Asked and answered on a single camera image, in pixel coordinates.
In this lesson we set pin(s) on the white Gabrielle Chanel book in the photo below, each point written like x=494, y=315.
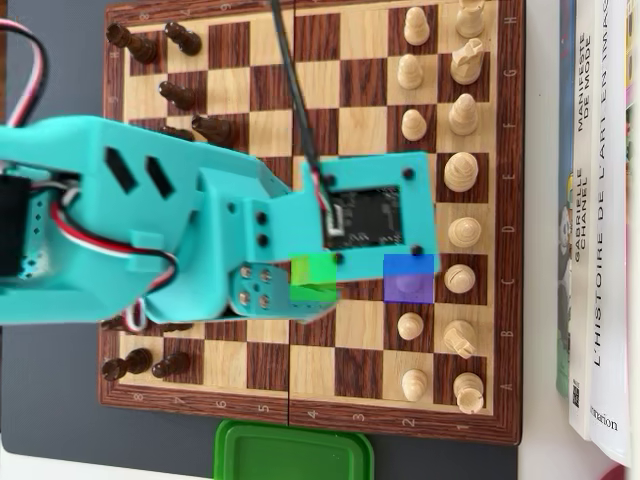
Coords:
x=582, y=150

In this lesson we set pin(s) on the dark wooden rook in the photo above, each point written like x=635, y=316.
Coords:
x=131, y=44
x=127, y=365

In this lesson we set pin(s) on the pink object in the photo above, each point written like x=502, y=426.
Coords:
x=620, y=474

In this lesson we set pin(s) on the light wooden queen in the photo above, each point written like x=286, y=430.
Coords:
x=465, y=232

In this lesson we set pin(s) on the dark wooden pawn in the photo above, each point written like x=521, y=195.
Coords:
x=184, y=37
x=171, y=364
x=175, y=328
x=177, y=95
x=176, y=132

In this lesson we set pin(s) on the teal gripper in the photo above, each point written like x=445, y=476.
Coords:
x=254, y=287

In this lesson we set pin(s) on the green plastic container lid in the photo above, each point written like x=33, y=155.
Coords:
x=295, y=455

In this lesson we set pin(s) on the wooden chessboard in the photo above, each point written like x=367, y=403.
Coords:
x=360, y=325

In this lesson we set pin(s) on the light wooden rook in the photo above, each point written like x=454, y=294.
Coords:
x=468, y=392
x=470, y=17

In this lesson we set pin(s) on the light wooden pawn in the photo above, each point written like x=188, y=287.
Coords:
x=410, y=326
x=407, y=284
x=416, y=26
x=410, y=71
x=415, y=384
x=414, y=124

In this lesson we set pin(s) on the light wooden bishop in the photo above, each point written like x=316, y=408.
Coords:
x=462, y=115
x=459, y=277

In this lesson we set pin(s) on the white art history book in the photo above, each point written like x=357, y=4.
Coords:
x=607, y=250

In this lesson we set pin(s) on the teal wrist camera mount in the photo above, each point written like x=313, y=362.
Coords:
x=370, y=170

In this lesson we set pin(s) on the light wooden king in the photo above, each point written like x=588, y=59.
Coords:
x=460, y=171

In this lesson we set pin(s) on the light wooden knight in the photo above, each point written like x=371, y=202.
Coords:
x=459, y=337
x=467, y=61

